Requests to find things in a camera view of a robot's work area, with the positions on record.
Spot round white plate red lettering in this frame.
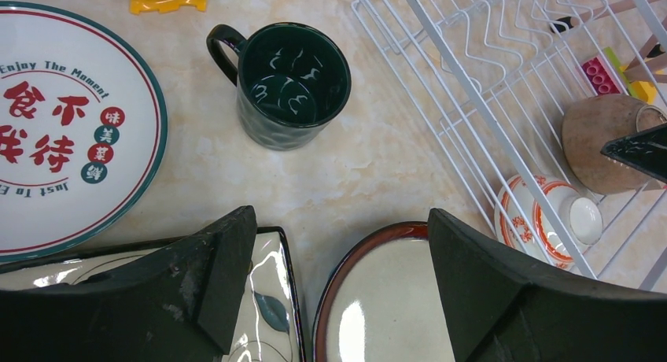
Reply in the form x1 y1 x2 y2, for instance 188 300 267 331
1 1 168 263

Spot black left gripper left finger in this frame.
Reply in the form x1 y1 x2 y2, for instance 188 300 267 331
1 205 257 361

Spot red-rimmed cream round plate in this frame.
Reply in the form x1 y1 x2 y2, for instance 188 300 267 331
312 221 455 361

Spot brown speckled ceramic bowl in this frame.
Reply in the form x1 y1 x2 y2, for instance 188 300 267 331
561 94 666 195

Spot white wire dish rack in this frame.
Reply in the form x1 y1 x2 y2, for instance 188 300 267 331
352 0 666 292

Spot dark green ceramic mug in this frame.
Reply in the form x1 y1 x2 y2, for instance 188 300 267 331
206 22 352 151

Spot square floral ceramic plate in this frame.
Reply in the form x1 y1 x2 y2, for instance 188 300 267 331
1 227 306 361

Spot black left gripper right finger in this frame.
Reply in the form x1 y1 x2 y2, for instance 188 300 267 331
427 209 666 361

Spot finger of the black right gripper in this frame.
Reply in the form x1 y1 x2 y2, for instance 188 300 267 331
600 124 666 183

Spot pink tripod stand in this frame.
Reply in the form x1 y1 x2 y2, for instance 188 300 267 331
550 0 666 83

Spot orange patterned white bowl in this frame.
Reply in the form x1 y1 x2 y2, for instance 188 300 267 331
493 174 603 270

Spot yellow toy block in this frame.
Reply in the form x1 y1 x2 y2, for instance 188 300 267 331
621 65 658 104

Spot pink green toy brick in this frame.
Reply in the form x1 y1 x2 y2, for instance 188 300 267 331
580 47 637 97

